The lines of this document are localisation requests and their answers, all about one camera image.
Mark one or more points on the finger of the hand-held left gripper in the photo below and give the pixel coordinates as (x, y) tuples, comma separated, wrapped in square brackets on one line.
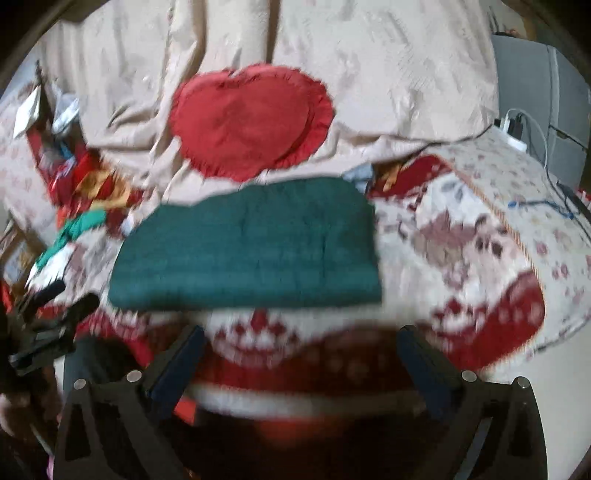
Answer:
[(81, 309), (48, 293)]

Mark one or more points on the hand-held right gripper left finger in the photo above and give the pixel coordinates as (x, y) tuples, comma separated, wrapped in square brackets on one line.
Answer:
[(178, 369)]

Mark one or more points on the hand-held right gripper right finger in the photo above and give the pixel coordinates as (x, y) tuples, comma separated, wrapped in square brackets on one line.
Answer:
[(422, 369)]

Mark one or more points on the green quilted puffer jacket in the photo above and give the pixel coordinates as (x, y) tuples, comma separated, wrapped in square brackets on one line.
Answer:
[(249, 244)]

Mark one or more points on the teal green cloth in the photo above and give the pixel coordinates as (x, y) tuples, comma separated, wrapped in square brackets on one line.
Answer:
[(78, 226)]

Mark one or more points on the red yellow patterned cloth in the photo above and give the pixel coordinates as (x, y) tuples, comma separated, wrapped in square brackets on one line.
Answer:
[(92, 184)]

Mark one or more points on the white red floral blanket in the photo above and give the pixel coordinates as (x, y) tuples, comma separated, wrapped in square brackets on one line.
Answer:
[(461, 244)]

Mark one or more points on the white paper card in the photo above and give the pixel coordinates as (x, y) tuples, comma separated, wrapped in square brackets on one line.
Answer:
[(64, 115), (27, 113)]

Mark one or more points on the light blue cloth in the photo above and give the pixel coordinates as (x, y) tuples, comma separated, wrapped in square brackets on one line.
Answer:
[(356, 173)]

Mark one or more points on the red ruffled cushion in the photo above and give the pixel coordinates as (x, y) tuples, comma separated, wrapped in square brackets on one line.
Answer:
[(240, 120)]

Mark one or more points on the white power strip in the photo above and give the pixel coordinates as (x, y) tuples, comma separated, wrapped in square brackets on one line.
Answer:
[(510, 134)]

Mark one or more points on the beige embossed bedspread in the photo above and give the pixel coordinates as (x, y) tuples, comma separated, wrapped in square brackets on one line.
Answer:
[(369, 69)]

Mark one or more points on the grey cabinet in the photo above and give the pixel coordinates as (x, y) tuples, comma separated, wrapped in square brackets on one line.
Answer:
[(545, 87)]

